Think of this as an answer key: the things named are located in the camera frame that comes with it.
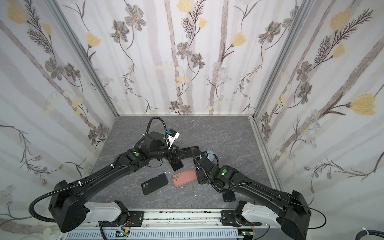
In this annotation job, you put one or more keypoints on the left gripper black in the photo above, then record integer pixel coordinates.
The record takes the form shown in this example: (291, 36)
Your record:
(171, 151)

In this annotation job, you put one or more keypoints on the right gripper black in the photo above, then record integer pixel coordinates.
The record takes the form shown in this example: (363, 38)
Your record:
(199, 160)

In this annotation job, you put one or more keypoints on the black phone case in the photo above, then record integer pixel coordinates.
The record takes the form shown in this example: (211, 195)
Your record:
(189, 152)
(154, 184)

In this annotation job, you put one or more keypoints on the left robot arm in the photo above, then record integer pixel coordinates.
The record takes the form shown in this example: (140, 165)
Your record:
(70, 206)

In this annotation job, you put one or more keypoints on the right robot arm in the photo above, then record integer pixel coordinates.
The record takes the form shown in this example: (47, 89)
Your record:
(293, 212)

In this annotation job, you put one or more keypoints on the light green phone case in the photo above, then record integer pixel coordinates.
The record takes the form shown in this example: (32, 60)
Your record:
(211, 155)

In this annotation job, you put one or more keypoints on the pink phone case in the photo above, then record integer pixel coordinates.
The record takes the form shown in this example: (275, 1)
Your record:
(184, 178)

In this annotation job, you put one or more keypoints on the purple-edged black phone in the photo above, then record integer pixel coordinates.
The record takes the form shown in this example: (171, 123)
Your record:
(176, 165)

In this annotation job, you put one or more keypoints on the black phone right front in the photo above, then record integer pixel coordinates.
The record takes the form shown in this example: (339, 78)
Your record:
(229, 197)

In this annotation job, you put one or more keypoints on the black phone case front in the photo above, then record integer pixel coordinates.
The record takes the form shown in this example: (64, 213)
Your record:
(154, 184)

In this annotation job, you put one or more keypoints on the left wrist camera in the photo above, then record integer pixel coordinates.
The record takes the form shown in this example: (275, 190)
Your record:
(172, 135)

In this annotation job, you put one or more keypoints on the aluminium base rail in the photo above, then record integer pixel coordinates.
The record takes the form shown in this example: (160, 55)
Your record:
(244, 215)

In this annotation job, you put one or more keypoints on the white vented cable duct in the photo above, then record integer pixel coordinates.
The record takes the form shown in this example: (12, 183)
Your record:
(175, 234)

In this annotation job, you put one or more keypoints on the aluminium corner frame post left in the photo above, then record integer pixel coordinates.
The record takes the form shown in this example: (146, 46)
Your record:
(80, 52)

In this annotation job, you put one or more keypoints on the aluminium corner frame post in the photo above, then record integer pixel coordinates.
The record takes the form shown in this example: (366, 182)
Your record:
(80, 52)
(297, 24)

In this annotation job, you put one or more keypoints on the aluminium corner frame post right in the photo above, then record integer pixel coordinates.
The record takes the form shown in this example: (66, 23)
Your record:
(297, 24)

